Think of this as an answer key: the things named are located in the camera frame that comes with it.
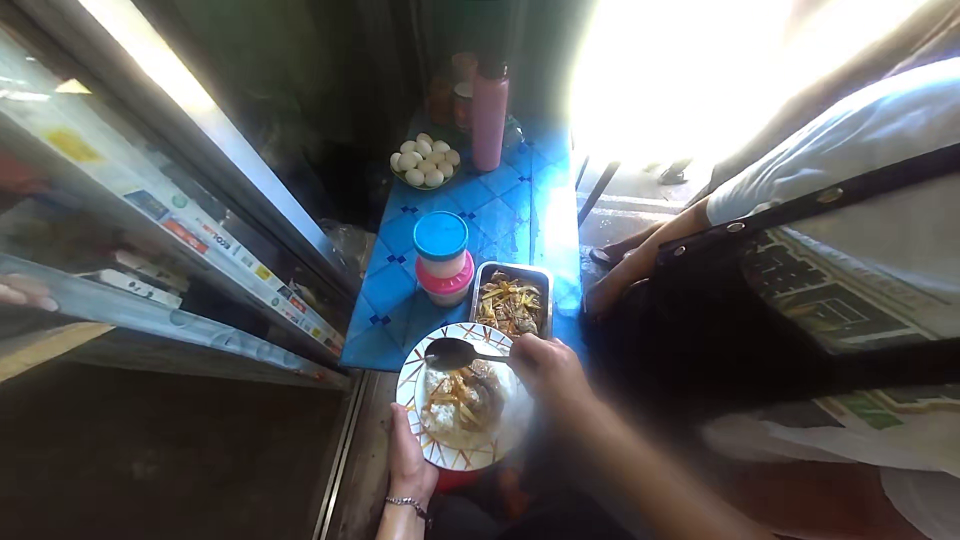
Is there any person's right hand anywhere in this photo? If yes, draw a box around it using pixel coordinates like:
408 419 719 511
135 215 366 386
508 333 599 421

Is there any person's left hand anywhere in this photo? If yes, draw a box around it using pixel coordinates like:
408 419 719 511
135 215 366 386
388 402 441 510

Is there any white plate with orange lines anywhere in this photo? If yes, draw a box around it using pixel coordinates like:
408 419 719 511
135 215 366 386
396 322 538 472

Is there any dark metal spoon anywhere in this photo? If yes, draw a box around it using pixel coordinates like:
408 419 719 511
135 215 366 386
424 336 513 373

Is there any person's left forearm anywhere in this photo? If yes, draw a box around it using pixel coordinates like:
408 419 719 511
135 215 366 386
375 493 433 540

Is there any white rice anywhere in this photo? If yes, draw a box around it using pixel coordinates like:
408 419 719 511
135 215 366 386
421 367 492 444

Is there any cooked food with yellow strips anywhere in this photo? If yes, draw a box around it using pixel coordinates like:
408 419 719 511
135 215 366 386
475 270 547 339

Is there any rectangular metal tray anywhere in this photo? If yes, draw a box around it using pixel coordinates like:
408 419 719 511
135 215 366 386
470 261 555 341

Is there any meat with yellow strips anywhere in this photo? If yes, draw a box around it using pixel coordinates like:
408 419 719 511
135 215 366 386
427 358 507 435

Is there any container with pink lid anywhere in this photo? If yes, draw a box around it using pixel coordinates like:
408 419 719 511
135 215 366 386
415 249 477 309

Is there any blue patterned tablecloth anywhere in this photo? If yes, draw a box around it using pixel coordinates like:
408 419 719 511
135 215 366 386
340 108 591 375

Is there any container with blue lid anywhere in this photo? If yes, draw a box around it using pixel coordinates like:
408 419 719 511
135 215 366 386
412 210 470 279

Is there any clear plastic bag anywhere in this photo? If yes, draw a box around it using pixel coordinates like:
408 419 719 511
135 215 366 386
321 219 378 290

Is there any green egg dish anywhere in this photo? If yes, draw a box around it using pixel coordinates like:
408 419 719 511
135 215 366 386
391 142 462 192

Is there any pile of white eggs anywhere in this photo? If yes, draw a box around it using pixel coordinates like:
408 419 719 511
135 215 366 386
390 132 462 189

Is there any pink bottle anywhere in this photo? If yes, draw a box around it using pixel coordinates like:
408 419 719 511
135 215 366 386
471 61 510 173

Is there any glass cabinet with stickers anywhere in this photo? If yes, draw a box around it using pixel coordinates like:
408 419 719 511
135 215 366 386
0 0 367 393

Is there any jar with pale lid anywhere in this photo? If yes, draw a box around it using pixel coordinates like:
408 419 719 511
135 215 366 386
452 81 475 133

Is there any black bag with studded strap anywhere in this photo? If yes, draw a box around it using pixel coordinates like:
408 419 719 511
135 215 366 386
582 142 960 423

